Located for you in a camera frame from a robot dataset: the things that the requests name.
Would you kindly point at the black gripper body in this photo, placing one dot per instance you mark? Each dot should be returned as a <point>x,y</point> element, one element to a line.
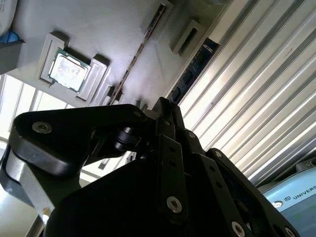
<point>111,209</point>

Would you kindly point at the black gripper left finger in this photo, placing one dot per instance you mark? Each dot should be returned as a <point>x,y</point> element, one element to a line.
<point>61,138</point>

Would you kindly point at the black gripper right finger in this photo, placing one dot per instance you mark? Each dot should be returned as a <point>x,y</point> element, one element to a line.
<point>222,177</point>

